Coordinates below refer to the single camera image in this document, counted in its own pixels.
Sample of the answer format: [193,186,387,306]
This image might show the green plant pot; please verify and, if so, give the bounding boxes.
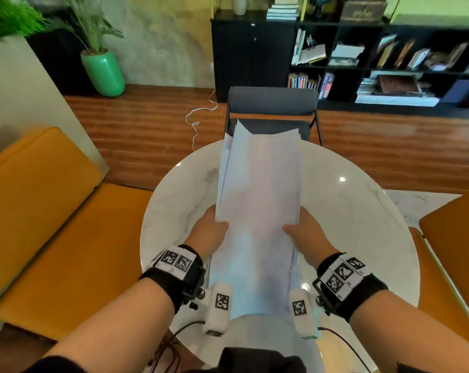
[81,49,126,98]

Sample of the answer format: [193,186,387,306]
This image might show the person's black clothing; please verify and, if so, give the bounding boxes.
[23,347,308,373]

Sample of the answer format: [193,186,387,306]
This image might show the black wrist strap with markers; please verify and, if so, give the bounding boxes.
[312,252,389,324]
[139,245,206,316]

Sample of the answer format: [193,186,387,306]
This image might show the black cable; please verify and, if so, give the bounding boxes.
[148,320,206,373]
[318,326,372,373]

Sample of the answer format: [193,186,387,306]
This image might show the black bookshelf cabinet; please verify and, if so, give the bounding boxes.
[211,9,469,121]

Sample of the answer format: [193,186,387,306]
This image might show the white planter partition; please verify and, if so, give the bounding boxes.
[0,34,110,183]

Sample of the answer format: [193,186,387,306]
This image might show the green palm plant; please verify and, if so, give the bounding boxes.
[44,0,125,55]

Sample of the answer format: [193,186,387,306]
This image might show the person's right hand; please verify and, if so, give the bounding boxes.
[282,207,338,269]

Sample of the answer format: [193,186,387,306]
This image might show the row of leaning books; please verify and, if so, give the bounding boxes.
[376,33,469,73]

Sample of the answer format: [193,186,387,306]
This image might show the blue box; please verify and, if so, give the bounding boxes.
[440,79,469,109]

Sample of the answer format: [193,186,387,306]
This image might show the person's left hand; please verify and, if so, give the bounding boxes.
[183,205,230,261]

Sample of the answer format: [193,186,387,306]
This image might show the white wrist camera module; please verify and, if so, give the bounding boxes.
[203,283,233,338]
[289,289,321,341]

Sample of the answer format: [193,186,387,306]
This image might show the person's right forearm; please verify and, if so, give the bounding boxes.
[349,295,469,373]

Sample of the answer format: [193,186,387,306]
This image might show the orange cushioned bench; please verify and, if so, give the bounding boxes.
[0,127,154,343]

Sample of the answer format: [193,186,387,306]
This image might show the pile of magazines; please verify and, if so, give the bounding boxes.
[354,73,441,108]

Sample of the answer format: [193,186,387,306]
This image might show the green leafy plant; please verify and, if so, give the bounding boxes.
[0,0,45,44]

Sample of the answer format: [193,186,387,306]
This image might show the white cable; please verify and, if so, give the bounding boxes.
[185,88,219,153]

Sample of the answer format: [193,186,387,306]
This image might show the brown box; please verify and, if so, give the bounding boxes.
[340,0,389,23]

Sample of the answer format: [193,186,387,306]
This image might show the stack of white paper sheets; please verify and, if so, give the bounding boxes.
[209,119,303,320]

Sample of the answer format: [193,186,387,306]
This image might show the person's left forearm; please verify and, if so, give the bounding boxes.
[44,277,177,373]

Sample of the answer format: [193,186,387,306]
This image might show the orange cushioned seat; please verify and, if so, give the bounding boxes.
[407,188,469,356]

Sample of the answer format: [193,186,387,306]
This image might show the globe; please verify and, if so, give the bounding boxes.
[311,0,337,17]

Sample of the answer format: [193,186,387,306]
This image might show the brown book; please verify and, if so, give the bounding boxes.
[376,74,424,96]

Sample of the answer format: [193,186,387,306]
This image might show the upright books with open booklet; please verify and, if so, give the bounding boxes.
[291,28,327,66]

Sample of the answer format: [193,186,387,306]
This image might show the stack of books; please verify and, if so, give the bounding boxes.
[266,0,300,22]

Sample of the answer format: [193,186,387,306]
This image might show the pile of white papers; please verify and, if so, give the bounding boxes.
[328,42,365,67]

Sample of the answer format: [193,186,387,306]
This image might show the row of upright colourful books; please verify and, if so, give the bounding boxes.
[287,72,335,100]

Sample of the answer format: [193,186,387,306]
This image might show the grey chair with black frame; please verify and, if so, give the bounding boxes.
[223,86,324,146]

